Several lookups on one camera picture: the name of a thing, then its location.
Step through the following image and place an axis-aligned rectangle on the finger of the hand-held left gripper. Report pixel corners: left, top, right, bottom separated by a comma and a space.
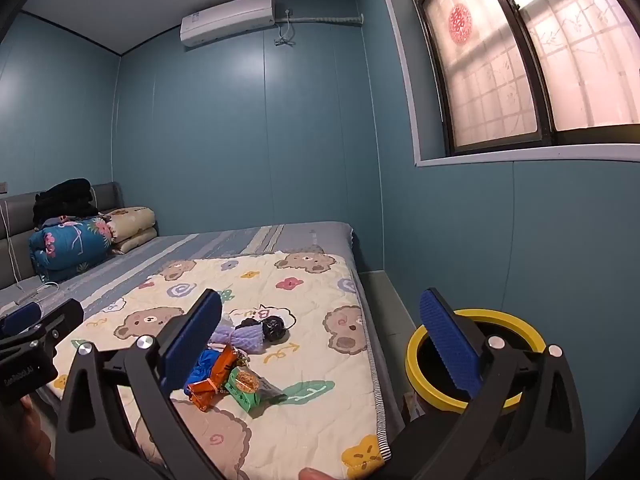
0, 304, 43, 341
0, 298, 85, 361

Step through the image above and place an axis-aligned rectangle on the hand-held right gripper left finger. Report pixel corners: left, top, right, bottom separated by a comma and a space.
54, 287, 251, 480

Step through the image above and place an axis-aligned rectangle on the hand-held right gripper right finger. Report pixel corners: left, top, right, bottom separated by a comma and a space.
380, 287, 587, 480

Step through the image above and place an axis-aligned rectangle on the blue sock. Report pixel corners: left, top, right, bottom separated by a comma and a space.
184, 349, 221, 396

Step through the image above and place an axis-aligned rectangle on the orange snack wrapper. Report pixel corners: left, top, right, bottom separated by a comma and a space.
188, 344, 239, 414

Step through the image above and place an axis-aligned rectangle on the purple knitted cloth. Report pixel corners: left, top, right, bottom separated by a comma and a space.
208, 324, 272, 357

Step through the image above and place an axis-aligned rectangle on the yellow rimmed black trash bin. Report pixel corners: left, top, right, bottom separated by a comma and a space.
402, 308, 547, 426

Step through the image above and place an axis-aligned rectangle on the green snack wrapper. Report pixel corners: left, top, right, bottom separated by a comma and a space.
224, 366, 289, 414

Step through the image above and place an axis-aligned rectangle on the black plastic bag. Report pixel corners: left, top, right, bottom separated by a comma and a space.
252, 315, 287, 344

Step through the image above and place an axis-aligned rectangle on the person's left hand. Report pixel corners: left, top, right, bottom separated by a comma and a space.
16, 394, 55, 467

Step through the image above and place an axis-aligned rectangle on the blue floral folded quilt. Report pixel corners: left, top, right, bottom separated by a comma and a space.
28, 215, 115, 284

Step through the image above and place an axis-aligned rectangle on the grey padded headboard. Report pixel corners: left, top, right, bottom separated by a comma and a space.
0, 181, 125, 292

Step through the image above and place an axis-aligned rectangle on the bed with striped grey sheet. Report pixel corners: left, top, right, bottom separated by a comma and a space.
0, 220, 407, 480

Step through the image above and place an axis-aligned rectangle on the bear printed cream blanket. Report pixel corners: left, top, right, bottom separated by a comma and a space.
50, 252, 392, 480

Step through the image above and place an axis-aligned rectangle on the beige folded quilt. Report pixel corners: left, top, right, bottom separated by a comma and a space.
107, 205, 160, 256

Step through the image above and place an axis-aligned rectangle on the pile of black clothes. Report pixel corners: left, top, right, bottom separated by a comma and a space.
32, 178, 100, 227

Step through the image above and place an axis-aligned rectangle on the dark framed window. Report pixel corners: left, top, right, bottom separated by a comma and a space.
370, 0, 640, 167

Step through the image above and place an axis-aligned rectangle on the red paper window decal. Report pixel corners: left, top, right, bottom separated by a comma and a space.
448, 3, 474, 47

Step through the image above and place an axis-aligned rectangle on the white air conditioner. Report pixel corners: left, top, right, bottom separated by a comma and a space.
180, 0, 277, 50

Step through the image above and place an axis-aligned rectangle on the white corrugated air conditioner pipe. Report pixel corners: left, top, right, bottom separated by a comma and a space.
275, 13, 364, 26

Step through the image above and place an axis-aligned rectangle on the white charging cable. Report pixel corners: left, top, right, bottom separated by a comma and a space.
0, 195, 60, 306

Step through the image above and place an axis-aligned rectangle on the wall socket with power cord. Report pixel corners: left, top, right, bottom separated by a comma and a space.
273, 8, 296, 47

